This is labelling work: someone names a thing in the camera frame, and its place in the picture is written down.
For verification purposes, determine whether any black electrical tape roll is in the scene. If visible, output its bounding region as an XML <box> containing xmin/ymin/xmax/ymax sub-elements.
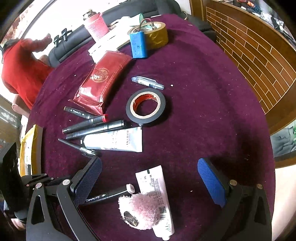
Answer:
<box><xmin>125</xmin><ymin>88</ymin><xmax>166</xmax><ymax>126</ymax></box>

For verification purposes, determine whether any pink fluffy hair clip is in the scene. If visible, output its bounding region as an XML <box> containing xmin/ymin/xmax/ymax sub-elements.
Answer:
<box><xmin>118</xmin><ymin>193</ymin><xmax>160</xmax><ymax>230</ymax></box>

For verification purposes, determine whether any white capped black marker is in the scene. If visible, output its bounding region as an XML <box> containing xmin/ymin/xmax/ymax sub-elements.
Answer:
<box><xmin>82</xmin><ymin>184</ymin><xmax>135</xmax><ymax>205</ymax></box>

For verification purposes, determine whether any red foil pouch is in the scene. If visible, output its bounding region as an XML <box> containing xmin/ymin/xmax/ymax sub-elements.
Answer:
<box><xmin>70</xmin><ymin>51</ymin><xmax>132</xmax><ymax>115</ymax></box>

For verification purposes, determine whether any person in red coat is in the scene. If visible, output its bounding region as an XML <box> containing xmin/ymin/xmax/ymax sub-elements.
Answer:
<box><xmin>1</xmin><ymin>34</ymin><xmax>53</xmax><ymax>110</ymax></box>

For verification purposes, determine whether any black leather sofa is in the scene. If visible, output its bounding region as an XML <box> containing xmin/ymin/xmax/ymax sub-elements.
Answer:
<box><xmin>49</xmin><ymin>1</ymin><xmax>217</xmax><ymax>68</ymax></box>

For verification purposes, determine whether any white paper booklet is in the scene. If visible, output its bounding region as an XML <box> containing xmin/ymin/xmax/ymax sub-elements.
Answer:
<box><xmin>88</xmin><ymin>13</ymin><xmax>144</xmax><ymax>64</ymax></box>

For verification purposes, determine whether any purple velvet table cloth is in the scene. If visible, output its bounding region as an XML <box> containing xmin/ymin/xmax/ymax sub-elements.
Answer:
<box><xmin>27</xmin><ymin>15</ymin><xmax>275</xmax><ymax>240</ymax></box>

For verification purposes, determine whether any black ballpoint pen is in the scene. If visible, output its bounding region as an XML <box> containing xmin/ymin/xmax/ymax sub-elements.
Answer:
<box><xmin>58</xmin><ymin>138</ymin><xmax>100</xmax><ymax>157</ymax></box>

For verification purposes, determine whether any blue battery pack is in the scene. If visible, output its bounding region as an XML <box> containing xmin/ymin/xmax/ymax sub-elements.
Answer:
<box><xmin>129</xmin><ymin>31</ymin><xmax>148</xmax><ymax>59</ymax></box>

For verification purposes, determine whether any gold lined white box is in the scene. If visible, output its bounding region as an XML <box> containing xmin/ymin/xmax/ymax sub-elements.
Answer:
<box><xmin>20</xmin><ymin>125</ymin><xmax>43</xmax><ymax>177</ymax></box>

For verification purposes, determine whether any white L'Occitane cream tube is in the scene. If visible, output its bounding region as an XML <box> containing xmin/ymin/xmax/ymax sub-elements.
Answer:
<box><xmin>83</xmin><ymin>127</ymin><xmax>142</xmax><ymax>153</ymax></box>

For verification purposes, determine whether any yellow capped black marker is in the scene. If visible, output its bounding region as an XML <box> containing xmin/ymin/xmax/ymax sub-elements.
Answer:
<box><xmin>65</xmin><ymin>120</ymin><xmax>125</xmax><ymax>140</ymax></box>

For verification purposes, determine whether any framed wall picture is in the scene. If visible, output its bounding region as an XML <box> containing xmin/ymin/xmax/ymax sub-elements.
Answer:
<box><xmin>1</xmin><ymin>1</ymin><xmax>55</xmax><ymax>44</ymax></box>

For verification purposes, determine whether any small black marker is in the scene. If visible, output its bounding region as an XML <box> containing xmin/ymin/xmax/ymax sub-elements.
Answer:
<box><xmin>64</xmin><ymin>106</ymin><xmax>96</xmax><ymax>120</ymax></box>

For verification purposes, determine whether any red capped black marker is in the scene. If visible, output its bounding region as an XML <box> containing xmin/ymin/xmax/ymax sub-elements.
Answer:
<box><xmin>62</xmin><ymin>114</ymin><xmax>107</xmax><ymax>134</ymax></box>

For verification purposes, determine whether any small silver tube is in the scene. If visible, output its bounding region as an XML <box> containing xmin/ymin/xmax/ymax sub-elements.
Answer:
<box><xmin>132</xmin><ymin>76</ymin><xmax>164</xmax><ymax>90</ymax></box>

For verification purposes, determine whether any operator left hand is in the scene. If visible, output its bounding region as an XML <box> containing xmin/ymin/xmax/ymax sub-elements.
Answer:
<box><xmin>11</xmin><ymin>218</ymin><xmax>26</xmax><ymax>231</ymax></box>

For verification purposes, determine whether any pink knitted bottle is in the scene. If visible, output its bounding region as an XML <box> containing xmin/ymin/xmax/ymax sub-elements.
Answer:
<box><xmin>83</xmin><ymin>9</ymin><xmax>109</xmax><ymax>42</ymax></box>

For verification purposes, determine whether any yellow packing tape roll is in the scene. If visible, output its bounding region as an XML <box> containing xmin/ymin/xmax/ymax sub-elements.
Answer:
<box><xmin>127</xmin><ymin>22</ymin><xmax>169</xmax><ymax>50</ymax></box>

